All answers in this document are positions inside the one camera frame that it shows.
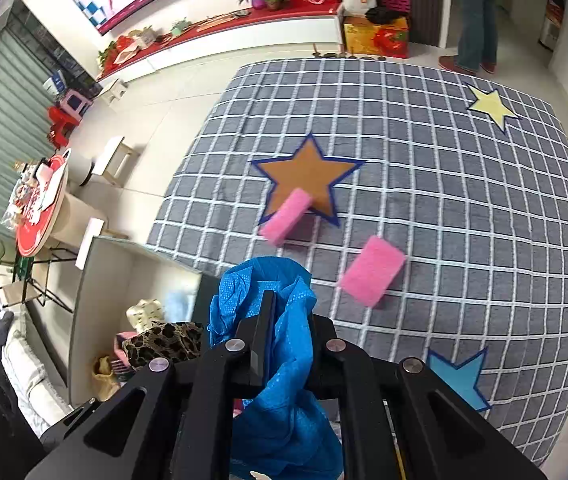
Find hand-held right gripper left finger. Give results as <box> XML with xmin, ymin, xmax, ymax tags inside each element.
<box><xmin>24</xmin><ymin>289</ymin><xmax>279</xmax><ymax>480</ymax></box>

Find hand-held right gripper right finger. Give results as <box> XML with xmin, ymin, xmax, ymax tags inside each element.
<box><xmin>308</xmin><ymin>311</ymin><xmax>549</xmax><ymax>480</ymax></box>

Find blue mesh cloth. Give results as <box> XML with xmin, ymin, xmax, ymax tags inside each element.
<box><xmin>207</xmin><ymin>255</ymin><xmax>345</xmax><ymax>480</ymax></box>

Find light blue fluffy cloth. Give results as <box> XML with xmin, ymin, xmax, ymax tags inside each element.
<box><xmin>163</xmin><ymin>284</ymin><xmax>203</xmax><ymax>324</ymax></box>

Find leopard print cloth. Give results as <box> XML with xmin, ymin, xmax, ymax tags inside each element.
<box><xmin>122</xmin><ymin>320</ymin><xmax>206</xmax><ymax>372</ymax></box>

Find pink sponge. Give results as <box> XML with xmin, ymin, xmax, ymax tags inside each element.
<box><xmin>338</xmin><ymin>235</ymin><xmax>409</xmax><ymax>309</ymax></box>
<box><xmin>258</xmin><ymin>187</ymin><xmax>315</xmax><ymax>247</ymax></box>

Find beige cloth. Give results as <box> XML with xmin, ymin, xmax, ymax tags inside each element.
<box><xmin>91</xmin><ymin>354</ymin><xmax>124</xmax><ymax>402</ymax></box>

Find cream printed cloth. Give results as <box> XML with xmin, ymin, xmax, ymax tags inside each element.
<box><xmin>126</xmin><ymin>298</ymin><xmax>166</xmax><ymax>332</ymax></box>

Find white storage box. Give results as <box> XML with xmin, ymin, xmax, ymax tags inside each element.
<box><xmin>66</xmin><ymin>234</ymin><xmax>225</xmax><ymax>409</ymax></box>

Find black folding chair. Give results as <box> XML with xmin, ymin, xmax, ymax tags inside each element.
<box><xmin>2</xmin><ymin>254</ymin><xmax>75</xmax><ymax>312</ymax></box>

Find green plastic crate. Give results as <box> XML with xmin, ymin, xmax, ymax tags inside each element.
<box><xmin>12</xmin><ymin>254</ymin><xmax>33</xmax><ymax>282</ymax></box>

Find long white wooden stool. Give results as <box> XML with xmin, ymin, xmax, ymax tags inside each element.
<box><xmin>75</xmin><ymin>217</ymin><xmax>130</xmax><ymax>269</ymax></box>

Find round red table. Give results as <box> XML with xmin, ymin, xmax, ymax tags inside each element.
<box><xmin>15</xmin><ymin>151</ymin><xmax>70</xmax><ymax>259</ymax></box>

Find grey checked star blanket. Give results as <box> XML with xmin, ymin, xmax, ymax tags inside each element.
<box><xmin>146</xmin><ymin>57</ymin><xmax>568</xmax><ymax>469</ymax></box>

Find pile of snacks and dishes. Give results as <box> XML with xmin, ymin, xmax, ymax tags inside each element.
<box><xmin>0</xmin><ymin>157</ymin><xmax>64</xmax><ymax>231</ymax></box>

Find white round bin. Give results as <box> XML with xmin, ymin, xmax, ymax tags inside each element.
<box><xmin>66</xmin><ymin>149</ymin><xmax>96</xmax><ymax>187</ymax></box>

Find small white wooden stool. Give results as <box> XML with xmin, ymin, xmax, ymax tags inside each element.
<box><xmin>100</xmin><ymin>78</ymin><xmax>127</xmax><ymax>106</ymax></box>

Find red plastic stool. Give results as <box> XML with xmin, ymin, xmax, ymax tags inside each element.
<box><xmin>46</xmin><ymin>104</ymin><xmax>85</xmax><ymax>147</ymax></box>

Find pink plastic stool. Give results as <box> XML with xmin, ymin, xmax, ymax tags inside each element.
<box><xmin>60</xmin><ymin>88</ymin><xmax>95</xmax><ymax>117</ymax></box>

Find white cabinet with red top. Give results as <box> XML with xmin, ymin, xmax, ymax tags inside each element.
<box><xmin>96</xmin><ymin>2</ymin><xmax>345</xmax><ymax>82</ymax></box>

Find yellow and red carton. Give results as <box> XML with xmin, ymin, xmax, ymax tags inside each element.
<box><xmin>342</xmin><ymin>14</ymin><xmax>411</xmax><ymax>59</ymax></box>

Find red decorations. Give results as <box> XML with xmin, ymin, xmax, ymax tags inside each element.
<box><xmin>98</xmin><ymin>26</ymin><xmax>158</xmax><ymax>79</ymax></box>

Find blue and white carton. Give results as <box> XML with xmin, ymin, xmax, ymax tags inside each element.
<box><xmin>42</xmin><ymin>69</ymin><xmax>68</xmax><ymax>99</ymax></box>

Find stack of black crates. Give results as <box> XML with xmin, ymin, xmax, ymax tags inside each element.
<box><xmin>12</xmin><ymin>0</ymin><xmax>100</xmax><ymax>97</ymax></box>

